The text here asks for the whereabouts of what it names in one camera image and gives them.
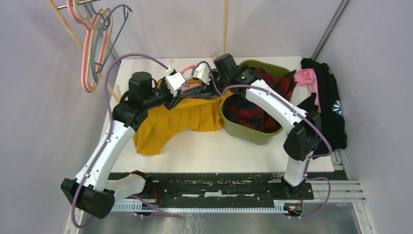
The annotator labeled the olive green plastic basket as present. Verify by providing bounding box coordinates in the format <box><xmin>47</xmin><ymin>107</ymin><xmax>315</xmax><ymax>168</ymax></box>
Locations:
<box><xmin>221</xmin><ymin>59</ymin><xmax>290</xmax><ymax>145</ymax></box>

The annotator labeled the beige wooden hanger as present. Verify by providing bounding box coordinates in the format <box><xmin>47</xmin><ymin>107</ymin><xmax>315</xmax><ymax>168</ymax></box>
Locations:
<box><xmin>72</xmin><ymin>0</ymin><xmax>114</xmax><ymax>89</ymax></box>

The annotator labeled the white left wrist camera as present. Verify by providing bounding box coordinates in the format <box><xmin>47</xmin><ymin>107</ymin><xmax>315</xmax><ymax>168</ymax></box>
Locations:
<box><xmin>165</xmin><ymin>66</ymin><xmax>187</xmax><ymax>97</ymax></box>

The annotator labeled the red plaid skirt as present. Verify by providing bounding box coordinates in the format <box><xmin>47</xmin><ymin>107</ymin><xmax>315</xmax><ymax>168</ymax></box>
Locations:
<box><xmin>223</xmin><ymin>67</ymin><xmax>297</xmax><ymax>133</ymax></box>

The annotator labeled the white cable duct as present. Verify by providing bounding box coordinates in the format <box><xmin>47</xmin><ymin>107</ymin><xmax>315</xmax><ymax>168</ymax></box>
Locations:
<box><xmin>111</xmin><ymin>199</ymin><xmax>287</xmax><ymax>214</ymax></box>

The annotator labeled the metal rack rod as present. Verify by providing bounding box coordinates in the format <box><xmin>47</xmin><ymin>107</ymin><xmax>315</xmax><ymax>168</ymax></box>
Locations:
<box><xmin>56</xmin><ymin>0</ymin><xmax>100</xmax><ymax>10</ymax></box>

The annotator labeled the wooden clothes rack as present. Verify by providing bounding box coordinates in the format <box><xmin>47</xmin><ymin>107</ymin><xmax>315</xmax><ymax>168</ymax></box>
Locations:
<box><xmin>45</xmin><ymin>0</ymin><xmax>230</xmax><ymax>101</ymax></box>

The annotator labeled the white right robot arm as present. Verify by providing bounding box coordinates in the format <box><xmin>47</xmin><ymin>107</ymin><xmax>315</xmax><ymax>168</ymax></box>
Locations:
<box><xmin>212</xmin><ymin>54</ymin><xmax>326</xmax><ymax>199</ymax></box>

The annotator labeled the black garment with flower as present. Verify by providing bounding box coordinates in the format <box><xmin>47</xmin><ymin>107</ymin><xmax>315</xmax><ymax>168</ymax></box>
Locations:
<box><xmin>299</xmin><ymin>58</ymin><xmax>347</xmax><ymax>151</ymax></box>

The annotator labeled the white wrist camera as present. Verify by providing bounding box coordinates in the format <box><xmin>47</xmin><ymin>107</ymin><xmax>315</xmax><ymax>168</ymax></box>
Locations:
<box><xmin>191</xmin><ymin>63</ymin><xmax>211</xmax><ymax>85</ymax></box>
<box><xmin>165</xmin><ymin>66</ymin><xmax>187</xmax><ymax>97</ymax></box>

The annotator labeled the yellow skirt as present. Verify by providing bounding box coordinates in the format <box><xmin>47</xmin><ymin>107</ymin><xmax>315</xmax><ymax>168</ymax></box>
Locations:
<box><xmin>132</xmin><ymin>91</ymin><xmax>232</xmax><ymax>156</ymax></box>

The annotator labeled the pink garment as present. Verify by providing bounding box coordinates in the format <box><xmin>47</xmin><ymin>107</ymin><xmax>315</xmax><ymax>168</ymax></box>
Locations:
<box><xmin>294</xmin><ymin>68</ymin><xmax>321</xmax><ymax>113</ymax></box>

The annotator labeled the grey blue plastic hanger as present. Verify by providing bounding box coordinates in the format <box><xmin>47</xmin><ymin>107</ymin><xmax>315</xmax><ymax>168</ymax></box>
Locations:
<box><xmin>89</xmin><ymin>2</ymin><xmax>133</xmax><ymax>83</ymax></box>

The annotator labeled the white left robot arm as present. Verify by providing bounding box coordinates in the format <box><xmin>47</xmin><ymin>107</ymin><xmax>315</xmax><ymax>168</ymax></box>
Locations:
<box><xmin>61</xmin><ymin>72</ymin><xmax>187</xmax><ymax>219</ymax></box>

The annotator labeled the pink plastic hanger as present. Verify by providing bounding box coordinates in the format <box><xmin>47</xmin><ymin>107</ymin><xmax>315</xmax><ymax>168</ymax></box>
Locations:
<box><xmin>180</xmin><ymin>65</ymin><xmax>202</xmax><ymax>91</ymax></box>
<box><xmin>66</xmin><ymin>0</ymin><xmax>98</xmax><ymax>93</ymax></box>

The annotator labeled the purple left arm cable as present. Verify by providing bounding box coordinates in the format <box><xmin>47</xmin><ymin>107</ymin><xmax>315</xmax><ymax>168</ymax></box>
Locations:
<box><xmin>71</xmin><ymin>53</ymin><xmax>180</xmax><ymax>229</ymax></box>

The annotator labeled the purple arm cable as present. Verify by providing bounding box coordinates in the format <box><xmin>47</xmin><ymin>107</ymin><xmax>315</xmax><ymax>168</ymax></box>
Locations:
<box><xmin>193</xmin><ymin>60</ymin><xmax>333</xmax><ymax>219</ymax></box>
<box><xmin>71</xmin><ymin>53</ymin><xmax>180</xmax><ymax>229</ymax></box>

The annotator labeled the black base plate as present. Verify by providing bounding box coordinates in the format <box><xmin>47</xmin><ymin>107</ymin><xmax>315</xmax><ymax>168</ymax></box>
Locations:
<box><xmin>136</xmin><ymin>173</ymin><xmax>314</xmax><ymax>209</ymax></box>

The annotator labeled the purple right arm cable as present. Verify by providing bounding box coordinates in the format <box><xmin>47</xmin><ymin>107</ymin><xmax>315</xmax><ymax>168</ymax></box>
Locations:
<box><xmin>193</xmin><ymin>60</ymin><xmax>333</xmax><ymax>219</ymax></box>

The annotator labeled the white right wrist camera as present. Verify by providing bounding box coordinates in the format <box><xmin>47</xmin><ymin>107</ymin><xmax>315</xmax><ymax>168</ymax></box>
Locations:
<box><xmin>191</xmin><ymin>63</ymin><xmax>211</xmax><ymax>85</ymax></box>

